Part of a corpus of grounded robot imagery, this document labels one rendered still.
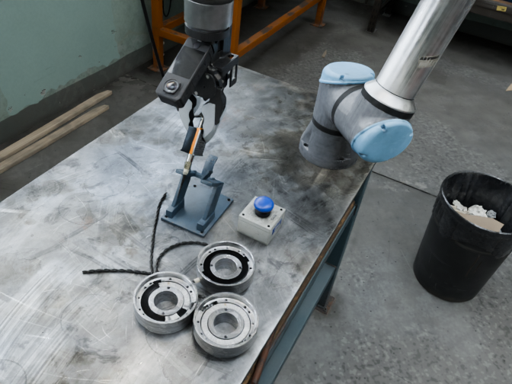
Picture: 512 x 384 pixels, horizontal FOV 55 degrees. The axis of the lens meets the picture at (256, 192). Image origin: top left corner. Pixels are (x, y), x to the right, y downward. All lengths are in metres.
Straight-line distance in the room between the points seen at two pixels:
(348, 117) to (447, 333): 1.18
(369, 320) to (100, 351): 1.28
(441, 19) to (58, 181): 0.82
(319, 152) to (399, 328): 0.97
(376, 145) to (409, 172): 1.68
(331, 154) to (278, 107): 0.28
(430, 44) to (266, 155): 0.46
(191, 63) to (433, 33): 0.44
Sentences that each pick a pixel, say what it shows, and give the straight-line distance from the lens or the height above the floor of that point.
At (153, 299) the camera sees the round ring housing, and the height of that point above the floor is 0.83.
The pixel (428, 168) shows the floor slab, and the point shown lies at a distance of 2.76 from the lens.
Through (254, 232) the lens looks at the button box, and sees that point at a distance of 0.97.
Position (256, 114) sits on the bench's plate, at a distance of 1.34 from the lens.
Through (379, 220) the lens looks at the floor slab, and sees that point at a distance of 2.33.
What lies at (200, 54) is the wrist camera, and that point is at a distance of 0.80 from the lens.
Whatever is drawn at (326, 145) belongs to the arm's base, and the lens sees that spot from 1.17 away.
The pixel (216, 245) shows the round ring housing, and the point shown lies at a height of 0.83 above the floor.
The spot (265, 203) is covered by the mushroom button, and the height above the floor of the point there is 0.87.
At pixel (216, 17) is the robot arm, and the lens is 0.77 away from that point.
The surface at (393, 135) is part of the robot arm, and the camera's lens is 1.01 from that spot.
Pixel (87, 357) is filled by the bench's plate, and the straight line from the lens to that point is 0.84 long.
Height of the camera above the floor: 1.51
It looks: 41 degrees down
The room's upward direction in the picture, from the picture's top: 8 degrees clockwise
